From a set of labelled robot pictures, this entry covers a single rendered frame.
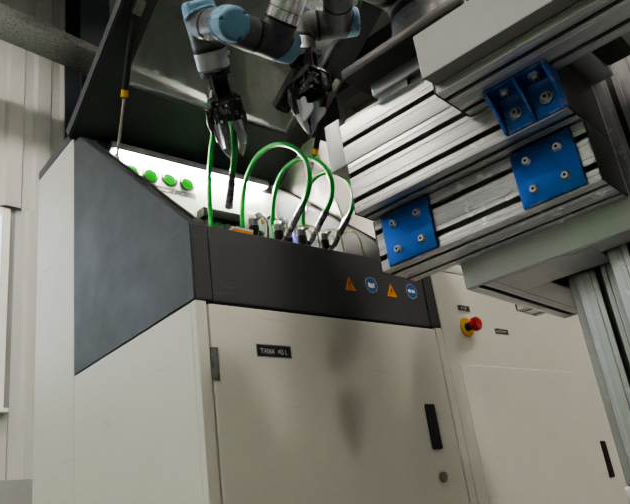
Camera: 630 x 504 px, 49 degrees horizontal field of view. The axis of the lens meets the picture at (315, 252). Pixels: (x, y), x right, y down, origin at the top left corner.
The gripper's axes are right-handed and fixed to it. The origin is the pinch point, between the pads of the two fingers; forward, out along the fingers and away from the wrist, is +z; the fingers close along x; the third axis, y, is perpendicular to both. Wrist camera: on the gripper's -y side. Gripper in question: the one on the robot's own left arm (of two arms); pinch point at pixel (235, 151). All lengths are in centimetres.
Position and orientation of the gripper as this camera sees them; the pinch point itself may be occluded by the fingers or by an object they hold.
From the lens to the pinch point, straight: 171.4
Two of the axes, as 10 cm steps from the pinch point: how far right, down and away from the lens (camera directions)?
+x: 9.3, -3.0, 1.9
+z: 2.1, 9.0, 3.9
